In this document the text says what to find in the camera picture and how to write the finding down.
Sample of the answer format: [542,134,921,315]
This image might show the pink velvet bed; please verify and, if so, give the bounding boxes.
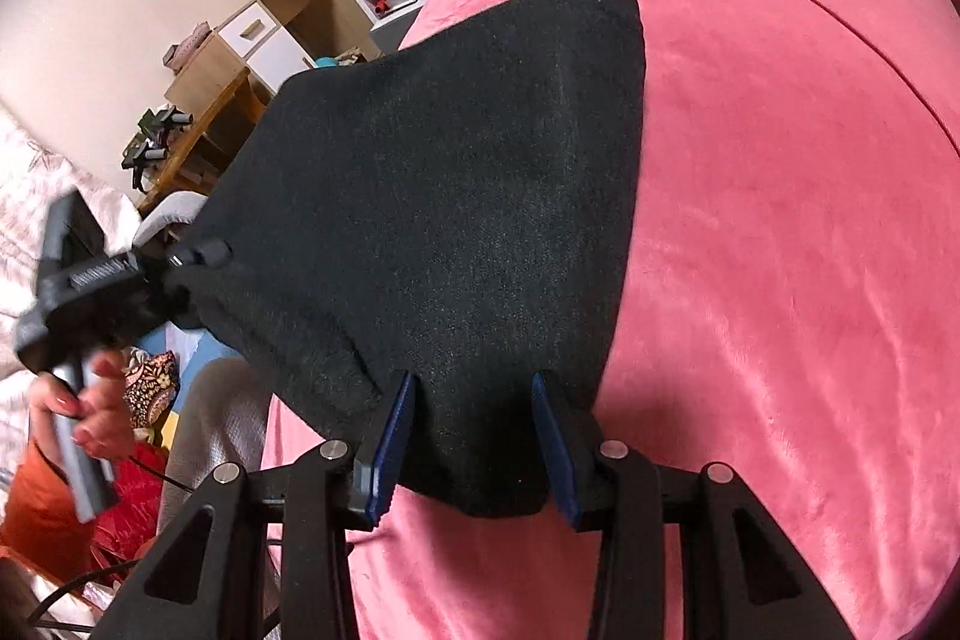
[259,0,960,640]

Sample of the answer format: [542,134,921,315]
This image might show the black knit garment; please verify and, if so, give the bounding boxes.
[161,0,650,519]

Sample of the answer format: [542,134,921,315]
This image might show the grey and white nightstand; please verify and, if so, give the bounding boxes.
[352,0,460,58]

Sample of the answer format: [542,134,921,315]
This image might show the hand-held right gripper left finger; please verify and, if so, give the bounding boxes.
[90,370,419,640]

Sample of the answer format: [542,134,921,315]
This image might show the dark green desk device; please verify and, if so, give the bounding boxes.
[122,141,167,185]
[139,106,194,143]

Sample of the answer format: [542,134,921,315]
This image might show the red shiny cloth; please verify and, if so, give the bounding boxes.
[90,441,177,570]

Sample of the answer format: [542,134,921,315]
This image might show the white and wood cabinet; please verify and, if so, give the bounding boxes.
[163,0,380,112]

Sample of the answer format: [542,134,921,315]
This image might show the curved wooden desk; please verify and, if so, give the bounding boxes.
[124,66,260,214]

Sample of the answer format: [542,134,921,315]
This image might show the person's left forearm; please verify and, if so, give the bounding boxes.
[0,419,98,585]

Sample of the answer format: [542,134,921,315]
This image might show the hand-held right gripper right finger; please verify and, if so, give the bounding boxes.
[530,370,856,640]

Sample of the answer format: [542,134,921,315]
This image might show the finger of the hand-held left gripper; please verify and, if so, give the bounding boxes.
[161,239,235,319]

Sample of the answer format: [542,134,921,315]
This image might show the white lace cloth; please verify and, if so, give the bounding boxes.
[0,111,143,386]

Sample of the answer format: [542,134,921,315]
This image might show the grey padded board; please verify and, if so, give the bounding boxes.
[139,190,209,240]

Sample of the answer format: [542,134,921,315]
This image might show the floral patterned cloth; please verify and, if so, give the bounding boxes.
[120,349,181,429]

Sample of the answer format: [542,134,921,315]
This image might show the pink fabric pouch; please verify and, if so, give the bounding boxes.
[163,21,218,71]

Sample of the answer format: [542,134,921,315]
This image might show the black cable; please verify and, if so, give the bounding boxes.
[26,452,177,630]

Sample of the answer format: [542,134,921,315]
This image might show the person's left hand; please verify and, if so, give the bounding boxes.
[30,347,137,462]

